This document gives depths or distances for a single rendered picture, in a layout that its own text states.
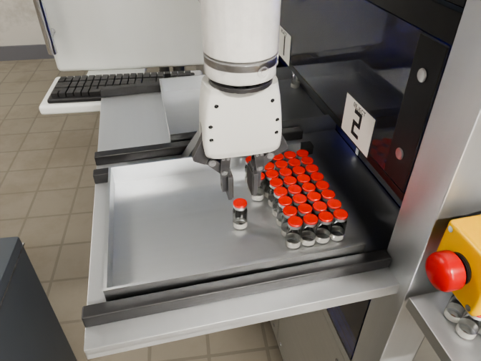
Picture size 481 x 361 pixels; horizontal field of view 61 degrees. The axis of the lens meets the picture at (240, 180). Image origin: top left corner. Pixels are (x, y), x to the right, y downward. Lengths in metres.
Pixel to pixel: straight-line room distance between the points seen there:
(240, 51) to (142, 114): 0.53
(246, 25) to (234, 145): 0.15
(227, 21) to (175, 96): 0.59
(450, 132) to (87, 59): 1.14
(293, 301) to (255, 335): 1.01
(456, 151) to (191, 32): 1.01
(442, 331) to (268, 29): 0.40
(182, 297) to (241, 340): 1.02
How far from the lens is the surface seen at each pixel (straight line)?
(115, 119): 0.93
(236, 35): 0.43
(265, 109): 0.49
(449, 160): 0.46
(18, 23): 3.98
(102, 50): 1.38
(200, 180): 0.71
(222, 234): 0.61
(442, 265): 0.45
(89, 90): 1.21
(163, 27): 1.33
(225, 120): 0.48
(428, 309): 0.58
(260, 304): 0.54
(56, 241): 2.00
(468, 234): 0.46
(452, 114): 0.45
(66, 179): 2.35
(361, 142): 0.61
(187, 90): 1.02
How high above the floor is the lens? 1.32
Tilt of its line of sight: 38 degrees down
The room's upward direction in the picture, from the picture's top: straight up
